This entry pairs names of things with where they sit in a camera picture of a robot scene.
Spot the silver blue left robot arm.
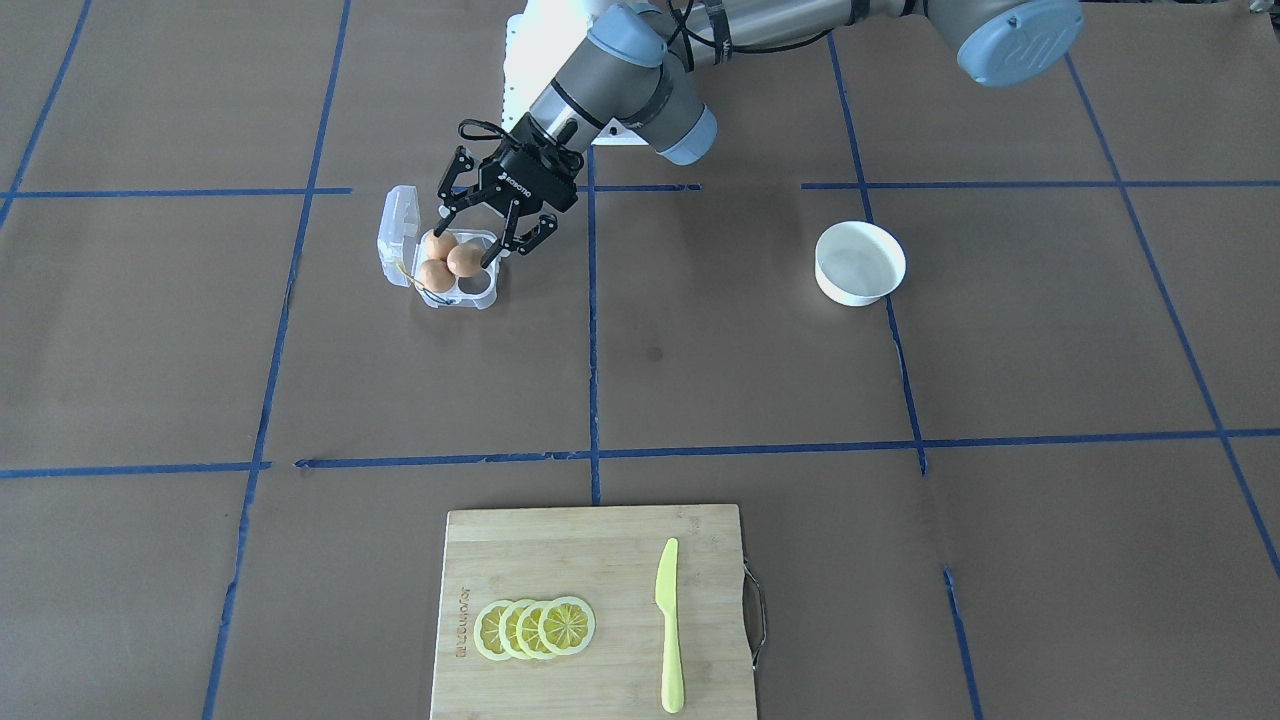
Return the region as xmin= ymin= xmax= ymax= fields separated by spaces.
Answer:
xmin=431 ymin=1 xmax=1084 ymax=266

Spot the clear plastic egg box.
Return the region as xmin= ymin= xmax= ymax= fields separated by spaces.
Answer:
xmin=378 ymin=184 xmax=500 ymax=310

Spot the yellow lemon slice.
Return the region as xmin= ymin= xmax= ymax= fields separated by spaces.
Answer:
xmin=538 ymin=596 xmax=596 ymax=657
xmin=472 ymin=600 xmax=513 ymax=662
xmin=498 ymin=598 xmax=532 ymax=660
xmin=515 ymin=600 xmax=556 ymax=661

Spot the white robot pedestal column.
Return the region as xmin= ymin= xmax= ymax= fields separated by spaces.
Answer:
xmin=500 ymin=0 xmax=681 ymax=147

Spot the bamboo cutting board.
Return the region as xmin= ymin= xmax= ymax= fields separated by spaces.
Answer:
xmin=430 ymin=503 xmax=758 ymax=719

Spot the white round bowl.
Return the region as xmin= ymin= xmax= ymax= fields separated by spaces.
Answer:
xmin=814 ymin=222 xmax=908 ymax=307

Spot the brown egg from bowl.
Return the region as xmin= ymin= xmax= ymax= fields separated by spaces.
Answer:
xmin=445 ymin=241 xmax=486 ymax=279

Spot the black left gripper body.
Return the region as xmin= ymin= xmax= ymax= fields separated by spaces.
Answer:
xmin=477 ymin=138 xmax=581 ymax=215

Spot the yellow plastic knife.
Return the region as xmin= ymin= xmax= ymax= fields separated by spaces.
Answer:
xmin=654 ymin=537 xmax=685 ymax=714

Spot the brown egg in box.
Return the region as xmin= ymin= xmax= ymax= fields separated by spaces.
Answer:
xmin=413 ymin=258 xmax=457 ymax=295
xmin=422 ymin=231 xmax=460 ymax=263

